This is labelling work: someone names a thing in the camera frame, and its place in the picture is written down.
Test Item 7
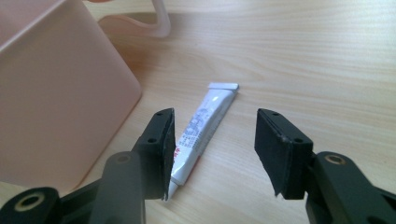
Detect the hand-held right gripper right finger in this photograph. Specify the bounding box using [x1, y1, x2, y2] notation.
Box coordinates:
[253, 107, 314, 201]

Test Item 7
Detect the white ointment tube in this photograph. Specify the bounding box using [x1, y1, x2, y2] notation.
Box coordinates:
[165, 82, 240, 201]

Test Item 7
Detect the pink plastic basket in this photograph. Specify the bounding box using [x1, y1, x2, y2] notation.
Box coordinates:
[0, 0, 172, 194]

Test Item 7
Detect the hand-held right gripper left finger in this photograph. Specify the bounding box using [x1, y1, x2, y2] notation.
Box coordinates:
[132, 107, 177, 201]

